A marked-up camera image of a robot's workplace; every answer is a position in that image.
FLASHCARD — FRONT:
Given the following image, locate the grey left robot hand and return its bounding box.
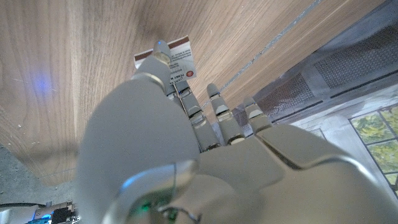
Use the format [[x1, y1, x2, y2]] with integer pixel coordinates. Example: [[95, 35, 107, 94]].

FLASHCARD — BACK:
[[74, 39, 398, 224]]

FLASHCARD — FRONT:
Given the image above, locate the white box of matches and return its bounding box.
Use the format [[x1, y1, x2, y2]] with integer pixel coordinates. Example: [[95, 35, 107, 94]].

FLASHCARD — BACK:
[[133, 35, 197, 86]]

